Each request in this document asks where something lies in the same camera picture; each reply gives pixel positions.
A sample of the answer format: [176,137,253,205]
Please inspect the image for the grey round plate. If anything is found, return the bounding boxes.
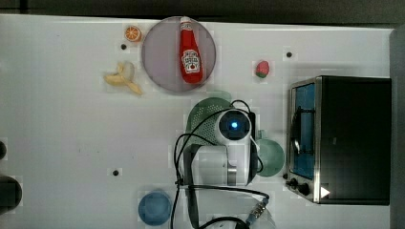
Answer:
[141,16,217,94]

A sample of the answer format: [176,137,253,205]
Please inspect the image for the peeled banana toy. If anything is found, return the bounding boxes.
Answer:
[103,62,142,95]

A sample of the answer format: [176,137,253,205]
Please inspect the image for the strawberry toy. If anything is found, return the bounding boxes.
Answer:
[255,61,270,78]

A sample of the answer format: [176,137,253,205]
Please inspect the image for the black cylinder lower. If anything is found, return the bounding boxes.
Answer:
[0,177,23,215]

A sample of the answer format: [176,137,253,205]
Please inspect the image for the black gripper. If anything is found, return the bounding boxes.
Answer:
[248,112,256,139]

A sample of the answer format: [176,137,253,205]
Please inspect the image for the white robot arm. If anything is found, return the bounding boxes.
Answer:
[182,109,269,229]

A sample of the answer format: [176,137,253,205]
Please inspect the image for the black cylinder upper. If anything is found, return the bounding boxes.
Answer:
[0,141,7,159]

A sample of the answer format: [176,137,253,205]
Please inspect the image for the green plastic strainer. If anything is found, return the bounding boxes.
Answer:
[185,91,231,146]

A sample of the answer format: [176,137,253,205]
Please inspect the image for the light green mug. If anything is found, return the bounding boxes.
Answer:
[256,130,285,177]

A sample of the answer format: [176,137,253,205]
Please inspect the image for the blue plastic cup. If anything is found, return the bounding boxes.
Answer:
[138,190,172,226]

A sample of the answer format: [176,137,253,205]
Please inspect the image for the orange slice toy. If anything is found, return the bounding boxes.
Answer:
[124,26,142,42]

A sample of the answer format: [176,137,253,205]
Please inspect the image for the red ketchup bottle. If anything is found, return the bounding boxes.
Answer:
[179,16,203,84]

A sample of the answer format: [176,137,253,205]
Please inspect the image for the toaster oven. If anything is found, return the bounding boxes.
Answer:
[284,75,392,205]

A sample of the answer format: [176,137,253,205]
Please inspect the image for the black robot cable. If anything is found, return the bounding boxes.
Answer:
[170,98,271,229]

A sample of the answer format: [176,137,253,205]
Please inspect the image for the black cylinder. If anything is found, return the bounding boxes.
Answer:
[0,177,23,215]
[0,141,7,159]

